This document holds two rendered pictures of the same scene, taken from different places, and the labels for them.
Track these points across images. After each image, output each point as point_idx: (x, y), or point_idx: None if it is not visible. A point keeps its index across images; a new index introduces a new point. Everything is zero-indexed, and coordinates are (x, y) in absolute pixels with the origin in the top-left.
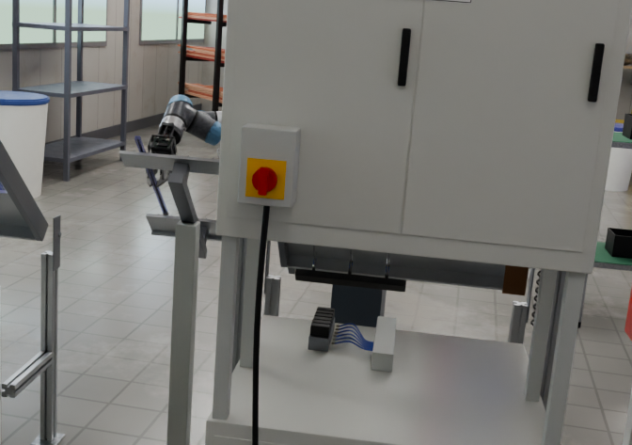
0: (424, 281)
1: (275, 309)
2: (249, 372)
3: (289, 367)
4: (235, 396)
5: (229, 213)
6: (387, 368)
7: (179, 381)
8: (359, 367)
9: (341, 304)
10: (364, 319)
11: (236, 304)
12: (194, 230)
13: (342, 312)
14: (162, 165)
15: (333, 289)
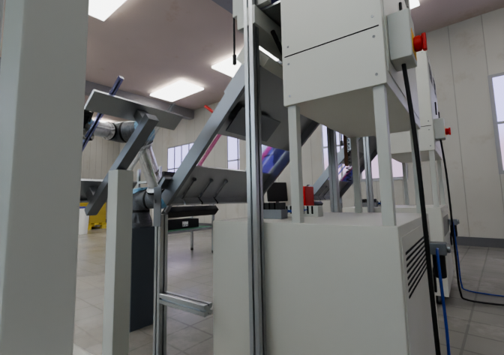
0: (230, 203)
1: (166, 236)
2: (310, 222)
3: (307, 220)
4: (353, 224)
5: (388, 68)
6: (322, 214)
7: (121, 316)
8: (313, 217)
9: (139, 250)
10: (152, 256)
11: (257, 191)
12: (132, 173)
13: (139, 255)
14: (123, 111)
15: (133, 241)
